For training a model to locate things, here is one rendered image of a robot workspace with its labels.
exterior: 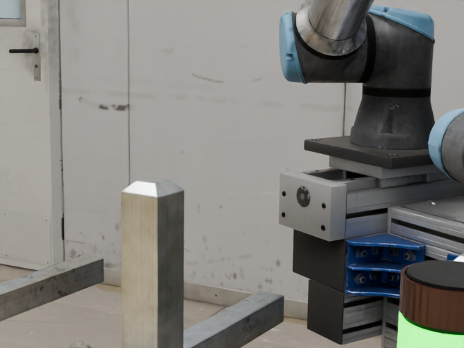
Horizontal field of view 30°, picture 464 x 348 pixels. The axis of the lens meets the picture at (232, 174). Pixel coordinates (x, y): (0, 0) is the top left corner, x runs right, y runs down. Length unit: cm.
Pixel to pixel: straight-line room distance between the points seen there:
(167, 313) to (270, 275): 301
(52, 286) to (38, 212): 326
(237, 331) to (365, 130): 68
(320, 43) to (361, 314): 45
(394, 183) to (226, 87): 222
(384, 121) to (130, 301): 86
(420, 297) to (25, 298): 58
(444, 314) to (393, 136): 98
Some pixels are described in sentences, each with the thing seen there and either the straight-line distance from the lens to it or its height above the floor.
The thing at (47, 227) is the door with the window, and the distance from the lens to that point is 424.
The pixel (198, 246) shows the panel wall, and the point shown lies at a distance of 380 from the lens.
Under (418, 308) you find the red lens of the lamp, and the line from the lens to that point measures 49.
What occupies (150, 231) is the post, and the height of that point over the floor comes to 110.
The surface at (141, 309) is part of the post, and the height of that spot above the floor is 103.
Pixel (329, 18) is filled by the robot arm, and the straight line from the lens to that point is 133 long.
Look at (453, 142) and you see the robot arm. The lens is 89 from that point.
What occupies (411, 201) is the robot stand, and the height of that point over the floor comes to 95.
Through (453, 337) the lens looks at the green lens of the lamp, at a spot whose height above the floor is 109.
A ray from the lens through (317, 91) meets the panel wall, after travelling 345.
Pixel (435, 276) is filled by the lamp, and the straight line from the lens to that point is 50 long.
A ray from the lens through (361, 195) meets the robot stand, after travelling 140.
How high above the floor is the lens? 126
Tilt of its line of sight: 11 degrees down
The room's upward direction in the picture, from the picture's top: 1 degrees clockwise
